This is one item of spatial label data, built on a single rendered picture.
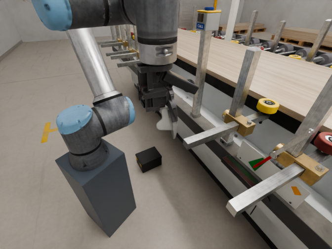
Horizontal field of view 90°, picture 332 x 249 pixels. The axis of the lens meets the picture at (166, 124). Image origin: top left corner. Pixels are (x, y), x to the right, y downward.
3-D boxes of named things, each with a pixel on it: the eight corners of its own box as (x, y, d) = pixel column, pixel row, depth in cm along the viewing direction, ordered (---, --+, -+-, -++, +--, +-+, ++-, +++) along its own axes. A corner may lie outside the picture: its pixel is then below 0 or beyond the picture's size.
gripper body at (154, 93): (138, 101, 49) (134, 59, 42) (165, 96, 52) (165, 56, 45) (146, 115, 44) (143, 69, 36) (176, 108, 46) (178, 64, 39)
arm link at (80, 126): (63, 141, 82) (48, 111, 71) (97, 127, 91) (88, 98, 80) (73, 159, 73) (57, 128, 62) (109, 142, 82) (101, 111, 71)
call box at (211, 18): (204, 33, 69) (207, 11, 64) (194, 31, 74) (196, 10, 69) (218, 32, 72) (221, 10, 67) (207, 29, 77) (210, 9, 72)
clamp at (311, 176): (310, 186, 49) (320, 176, 46) (269, 155, 59) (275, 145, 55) (321, 179, 51) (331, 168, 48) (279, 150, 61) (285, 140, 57)
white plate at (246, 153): (294, 209, 55) (310, 193, 49) (235, 156, 74) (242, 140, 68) (295, 209, 56) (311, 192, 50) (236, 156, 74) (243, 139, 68)
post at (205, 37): (194, 118, 97) (205, 30, 70) (189, 114, 101) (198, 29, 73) (200, 116, 99) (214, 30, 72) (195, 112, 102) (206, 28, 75)
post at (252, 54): (224, 152, 82) (255, 48, 53) (219, 147, 85) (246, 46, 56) (229, 150, 84) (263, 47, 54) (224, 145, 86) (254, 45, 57)
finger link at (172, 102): (167, 123, 48) (160, 93, 47) (173, 121, 48) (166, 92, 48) (174, 122, 43) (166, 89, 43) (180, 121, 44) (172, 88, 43)
